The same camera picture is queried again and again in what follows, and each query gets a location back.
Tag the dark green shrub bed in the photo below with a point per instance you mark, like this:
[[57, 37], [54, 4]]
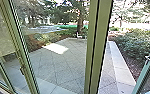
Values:
[[136, 41]]

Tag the green door frame post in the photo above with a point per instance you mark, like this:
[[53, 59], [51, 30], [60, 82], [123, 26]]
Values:
[[98, 46]]

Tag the white garden chair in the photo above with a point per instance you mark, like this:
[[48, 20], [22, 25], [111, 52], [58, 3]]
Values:
[[79, 35]]

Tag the low brown green hedge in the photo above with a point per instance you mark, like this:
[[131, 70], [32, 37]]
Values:
[[49, 38]]

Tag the brown tree trunk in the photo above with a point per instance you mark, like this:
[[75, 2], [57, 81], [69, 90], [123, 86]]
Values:
[[80, 21]]

